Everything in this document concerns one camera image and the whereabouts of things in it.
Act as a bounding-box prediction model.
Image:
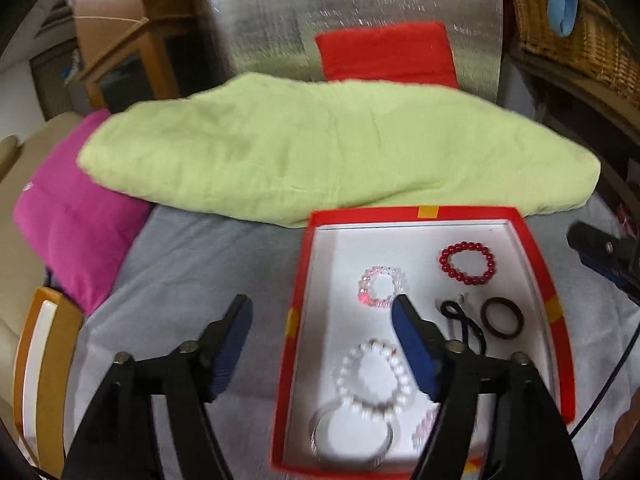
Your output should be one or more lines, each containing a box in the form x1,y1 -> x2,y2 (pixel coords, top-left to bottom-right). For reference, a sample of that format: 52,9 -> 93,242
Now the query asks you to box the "light green blanket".
77,72 -> 601,229

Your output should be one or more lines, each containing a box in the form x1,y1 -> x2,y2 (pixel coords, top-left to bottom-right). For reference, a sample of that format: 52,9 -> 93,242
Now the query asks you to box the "wicker basket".
510,0 -> 640,106

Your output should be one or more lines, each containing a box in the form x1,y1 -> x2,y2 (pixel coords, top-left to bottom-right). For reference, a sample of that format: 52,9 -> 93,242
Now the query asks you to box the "red cardboard box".
270,205 -> 576,479

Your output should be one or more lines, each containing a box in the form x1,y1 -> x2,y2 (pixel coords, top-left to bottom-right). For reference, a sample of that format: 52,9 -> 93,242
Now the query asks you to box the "black hair tie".
440,299 -> 488,356

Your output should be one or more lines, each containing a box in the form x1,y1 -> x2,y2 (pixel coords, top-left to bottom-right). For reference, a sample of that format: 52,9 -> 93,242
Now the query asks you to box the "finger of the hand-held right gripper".
580,254 -> 640,307
566,220 -> 640,275

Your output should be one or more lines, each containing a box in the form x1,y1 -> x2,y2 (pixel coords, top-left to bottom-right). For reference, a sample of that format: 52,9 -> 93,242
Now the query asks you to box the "pink crystal bracelet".
357,266 -> 408,309

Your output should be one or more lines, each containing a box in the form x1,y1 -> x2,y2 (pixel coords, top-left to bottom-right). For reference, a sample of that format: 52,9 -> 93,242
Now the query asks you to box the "wooden cabinet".
30,0 -> 211,116

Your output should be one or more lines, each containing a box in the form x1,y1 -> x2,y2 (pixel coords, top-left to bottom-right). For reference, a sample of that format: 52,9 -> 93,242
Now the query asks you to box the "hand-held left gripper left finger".
62,294 -> 253,480

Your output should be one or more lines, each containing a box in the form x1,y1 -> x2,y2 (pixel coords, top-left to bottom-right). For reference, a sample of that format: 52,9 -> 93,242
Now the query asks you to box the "red cushion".
315,21 -> 458,90

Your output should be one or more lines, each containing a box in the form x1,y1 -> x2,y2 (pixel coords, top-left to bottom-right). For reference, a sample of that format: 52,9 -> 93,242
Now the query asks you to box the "silver bangle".
311,400 -> 396,464

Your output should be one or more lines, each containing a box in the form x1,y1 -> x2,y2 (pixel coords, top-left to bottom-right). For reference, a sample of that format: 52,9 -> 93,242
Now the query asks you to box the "red bead bracelet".
438,241 -> 497,287

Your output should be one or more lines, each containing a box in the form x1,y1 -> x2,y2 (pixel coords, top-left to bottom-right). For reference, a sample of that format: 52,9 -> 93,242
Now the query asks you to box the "purple bead bracelet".
411,402 -> 443,453

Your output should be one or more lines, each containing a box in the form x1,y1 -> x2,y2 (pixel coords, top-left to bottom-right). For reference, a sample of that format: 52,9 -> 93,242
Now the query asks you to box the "dark brown bangle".
480,296 -> 525,335

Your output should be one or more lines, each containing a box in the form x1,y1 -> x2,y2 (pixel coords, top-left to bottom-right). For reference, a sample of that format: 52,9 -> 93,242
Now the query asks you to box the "black cable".
569,327 -> 640,437

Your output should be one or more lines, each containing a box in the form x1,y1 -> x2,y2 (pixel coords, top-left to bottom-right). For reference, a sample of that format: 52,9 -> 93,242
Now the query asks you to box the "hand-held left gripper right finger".
391,294 -> 585,480

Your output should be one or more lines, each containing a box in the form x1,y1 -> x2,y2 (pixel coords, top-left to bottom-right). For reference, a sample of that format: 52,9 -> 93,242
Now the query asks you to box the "grey bed sheet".
62,195 -> 640,480

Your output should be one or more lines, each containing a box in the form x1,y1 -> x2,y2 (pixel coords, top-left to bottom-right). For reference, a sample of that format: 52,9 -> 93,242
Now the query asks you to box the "magenta cushion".
12,109 -> 153,317

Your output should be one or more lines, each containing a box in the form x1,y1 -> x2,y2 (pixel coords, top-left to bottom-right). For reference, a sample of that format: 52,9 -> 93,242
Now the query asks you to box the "silver foil mat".
195,0 -> 506,106

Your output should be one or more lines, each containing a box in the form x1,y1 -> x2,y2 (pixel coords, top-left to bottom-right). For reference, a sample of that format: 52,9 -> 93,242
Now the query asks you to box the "white bead bracelet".
334,339 -> 416,423

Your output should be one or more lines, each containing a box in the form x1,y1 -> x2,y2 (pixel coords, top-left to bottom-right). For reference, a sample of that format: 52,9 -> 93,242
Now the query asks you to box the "dark wooden shelf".
505,45 -> 640,201

